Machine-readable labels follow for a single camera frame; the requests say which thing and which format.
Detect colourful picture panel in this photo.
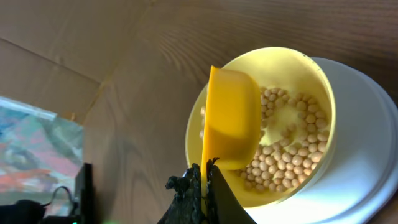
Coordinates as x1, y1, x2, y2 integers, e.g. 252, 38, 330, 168
1, 97, 84, 205

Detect pale yellow bowl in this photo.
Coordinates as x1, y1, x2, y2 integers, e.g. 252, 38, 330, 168
185, 46, 337, 208

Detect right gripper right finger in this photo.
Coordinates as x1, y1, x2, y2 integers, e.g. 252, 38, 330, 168
206, 158, 256, 224

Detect yellow measuring scoop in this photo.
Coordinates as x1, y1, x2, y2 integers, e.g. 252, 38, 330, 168
201, 67, 261, 214

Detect soybeans in bowl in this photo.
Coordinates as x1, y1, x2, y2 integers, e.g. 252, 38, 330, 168
198, 86, 330, 193

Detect white digital kitchen scale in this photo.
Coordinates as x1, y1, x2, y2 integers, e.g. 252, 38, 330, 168
246, 58, 397, 223

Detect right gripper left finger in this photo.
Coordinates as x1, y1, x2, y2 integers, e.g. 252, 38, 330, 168
157, 163, 205, 224

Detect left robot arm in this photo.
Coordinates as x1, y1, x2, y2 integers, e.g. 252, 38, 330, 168
1, 163, 96, 224

